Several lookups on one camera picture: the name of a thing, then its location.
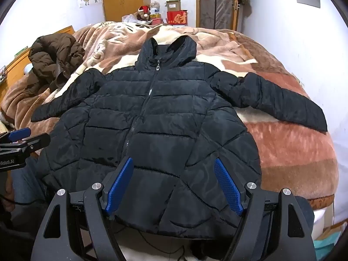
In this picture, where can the black puffer jacket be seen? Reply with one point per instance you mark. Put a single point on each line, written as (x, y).
(163, 114)

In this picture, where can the brown printed blanket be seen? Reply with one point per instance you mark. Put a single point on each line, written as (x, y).
(285, 146)

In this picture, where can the red box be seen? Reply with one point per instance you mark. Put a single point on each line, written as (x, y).
(176, 18)

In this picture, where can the white plastic bag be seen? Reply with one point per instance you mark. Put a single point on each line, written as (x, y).
(130, 18)

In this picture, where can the green book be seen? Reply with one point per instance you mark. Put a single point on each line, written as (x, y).
(21, 52)

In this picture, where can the brown puffer jacket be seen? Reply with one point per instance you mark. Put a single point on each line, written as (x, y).
(54, 54)

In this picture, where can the clear plastic jar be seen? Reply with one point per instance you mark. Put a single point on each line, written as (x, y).
(155, 9)

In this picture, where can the wooden wardrobe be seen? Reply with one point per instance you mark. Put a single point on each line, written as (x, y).
(122, 0)

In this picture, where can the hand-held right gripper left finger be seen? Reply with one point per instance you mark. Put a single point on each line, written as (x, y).
(121, 185)

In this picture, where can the grey zip curtain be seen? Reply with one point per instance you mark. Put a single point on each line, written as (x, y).
(217, 2)

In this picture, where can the plush toy with santa hat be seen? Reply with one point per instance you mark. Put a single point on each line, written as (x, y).
(143, 12)

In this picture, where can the person's left leg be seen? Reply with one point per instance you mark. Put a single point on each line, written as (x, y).
(27, 179)

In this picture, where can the open cardboard box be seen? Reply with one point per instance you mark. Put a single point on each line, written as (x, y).
(174, 6)

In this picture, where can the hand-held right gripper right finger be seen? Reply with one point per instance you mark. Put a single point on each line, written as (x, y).
(227, 185)

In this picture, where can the wooden bedside desk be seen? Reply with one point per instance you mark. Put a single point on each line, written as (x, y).
(16, 68)

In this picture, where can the white round lamp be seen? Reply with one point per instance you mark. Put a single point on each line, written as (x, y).
(28, 69)

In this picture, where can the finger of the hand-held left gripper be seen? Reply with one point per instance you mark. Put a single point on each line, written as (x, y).
(38, 141)
(19, 134)

